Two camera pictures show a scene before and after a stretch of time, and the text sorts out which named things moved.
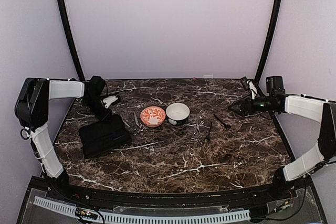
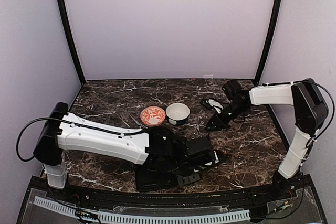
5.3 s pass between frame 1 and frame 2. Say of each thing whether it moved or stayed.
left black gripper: moved
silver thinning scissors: stayed
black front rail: stayed
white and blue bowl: stayed
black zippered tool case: moved
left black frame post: stayed
